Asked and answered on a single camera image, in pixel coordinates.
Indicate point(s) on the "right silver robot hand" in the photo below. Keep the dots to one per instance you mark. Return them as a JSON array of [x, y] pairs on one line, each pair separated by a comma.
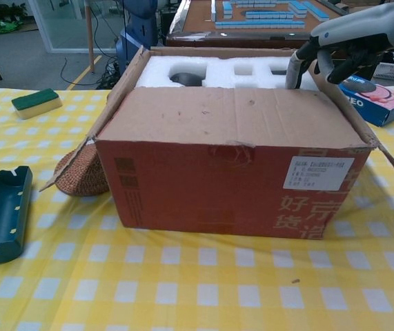
[[355, 31]]

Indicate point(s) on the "white framed glass partition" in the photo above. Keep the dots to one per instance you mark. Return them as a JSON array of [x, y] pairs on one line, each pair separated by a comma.
[[65, 31]]

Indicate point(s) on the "blue mahjong tile stack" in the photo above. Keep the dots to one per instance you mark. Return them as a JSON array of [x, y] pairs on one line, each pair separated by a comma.
[[221, 10]]

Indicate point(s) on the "dark green paper tray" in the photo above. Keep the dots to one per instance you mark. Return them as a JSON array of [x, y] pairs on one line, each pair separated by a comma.
[[1, 213]]

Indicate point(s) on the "round woven rattan coaster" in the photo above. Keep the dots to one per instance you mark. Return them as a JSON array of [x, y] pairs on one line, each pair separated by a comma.
[[79, 176]]

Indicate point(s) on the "blue Oreo cookie box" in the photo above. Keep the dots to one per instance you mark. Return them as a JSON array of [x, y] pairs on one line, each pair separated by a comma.
[[379, 103]]

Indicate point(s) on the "red cardboard shipping box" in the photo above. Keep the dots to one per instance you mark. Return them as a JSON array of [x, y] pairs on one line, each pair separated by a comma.
[[200, 179]]

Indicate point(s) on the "white foam packing insert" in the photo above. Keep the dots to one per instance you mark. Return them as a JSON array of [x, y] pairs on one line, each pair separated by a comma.
[[221, 74]]

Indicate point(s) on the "green and yellow sponge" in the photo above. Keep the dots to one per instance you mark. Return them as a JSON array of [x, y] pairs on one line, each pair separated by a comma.
[[36, 103]]

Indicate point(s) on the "brown mahjong table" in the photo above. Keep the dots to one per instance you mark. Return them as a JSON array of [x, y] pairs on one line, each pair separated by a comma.
[[196, 31]]

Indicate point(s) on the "yellow white checkered tablecloth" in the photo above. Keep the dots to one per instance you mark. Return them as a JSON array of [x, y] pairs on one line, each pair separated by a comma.
[[183, 282]]

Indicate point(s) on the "blue machine base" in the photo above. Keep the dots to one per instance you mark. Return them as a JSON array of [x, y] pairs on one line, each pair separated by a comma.
[[132, 41]]

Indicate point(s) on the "wooden pole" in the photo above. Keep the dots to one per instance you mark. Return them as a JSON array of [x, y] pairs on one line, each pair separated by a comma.
[[89, 38]]

